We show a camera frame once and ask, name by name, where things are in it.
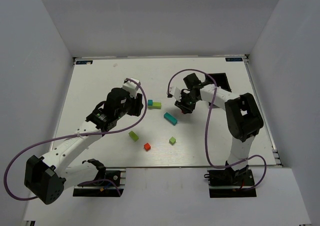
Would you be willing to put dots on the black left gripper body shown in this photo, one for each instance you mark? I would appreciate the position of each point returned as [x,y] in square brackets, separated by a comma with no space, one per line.
[137,104]

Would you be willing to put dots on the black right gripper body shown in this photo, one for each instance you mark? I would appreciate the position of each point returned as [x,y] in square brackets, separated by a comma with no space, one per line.
[183,105]

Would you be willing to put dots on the teal cube block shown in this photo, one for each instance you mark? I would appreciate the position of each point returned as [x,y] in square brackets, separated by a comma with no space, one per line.
[150,102]

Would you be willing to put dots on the long green arch block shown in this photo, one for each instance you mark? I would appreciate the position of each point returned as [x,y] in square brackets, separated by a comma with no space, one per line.
[155,105]

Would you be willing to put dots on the teal arch block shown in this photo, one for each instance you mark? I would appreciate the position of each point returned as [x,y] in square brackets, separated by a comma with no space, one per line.
[170,118]

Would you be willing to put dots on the black plastic bin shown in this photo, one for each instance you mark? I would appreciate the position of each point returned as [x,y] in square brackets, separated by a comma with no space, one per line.
[221,80]

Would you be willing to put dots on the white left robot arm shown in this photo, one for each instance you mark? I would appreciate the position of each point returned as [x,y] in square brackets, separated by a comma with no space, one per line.
[49,175]

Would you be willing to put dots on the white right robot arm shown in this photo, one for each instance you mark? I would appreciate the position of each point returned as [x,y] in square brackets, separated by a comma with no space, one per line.
[243,117]

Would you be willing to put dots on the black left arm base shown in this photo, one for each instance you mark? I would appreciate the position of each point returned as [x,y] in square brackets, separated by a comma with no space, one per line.
[111,184]

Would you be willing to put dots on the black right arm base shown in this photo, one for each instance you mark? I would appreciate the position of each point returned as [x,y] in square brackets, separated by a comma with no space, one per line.
[222,185]

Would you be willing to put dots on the green rectangular block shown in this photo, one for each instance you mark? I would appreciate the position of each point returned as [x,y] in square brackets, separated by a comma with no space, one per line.
[133,136]

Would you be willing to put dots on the small green cube block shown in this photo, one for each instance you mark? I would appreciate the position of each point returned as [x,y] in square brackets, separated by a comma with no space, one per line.
[172,140]

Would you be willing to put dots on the right blue table label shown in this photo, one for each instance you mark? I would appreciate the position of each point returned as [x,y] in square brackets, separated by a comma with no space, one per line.
[234,59]

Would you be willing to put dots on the blue table label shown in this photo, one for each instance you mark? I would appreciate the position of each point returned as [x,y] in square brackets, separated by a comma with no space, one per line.
[84,62]
[234,59]

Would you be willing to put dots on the left blue table label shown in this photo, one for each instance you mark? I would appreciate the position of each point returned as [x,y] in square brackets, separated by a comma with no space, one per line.
[84,62]

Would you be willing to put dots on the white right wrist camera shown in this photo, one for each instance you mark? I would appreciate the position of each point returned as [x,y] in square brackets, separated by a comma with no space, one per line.
[174,92]

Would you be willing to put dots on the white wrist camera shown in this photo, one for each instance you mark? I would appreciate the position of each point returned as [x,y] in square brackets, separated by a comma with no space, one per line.
[174,92]
[132,86]

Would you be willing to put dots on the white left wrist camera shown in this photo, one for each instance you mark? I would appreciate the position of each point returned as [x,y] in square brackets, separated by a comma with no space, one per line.
[132,86]

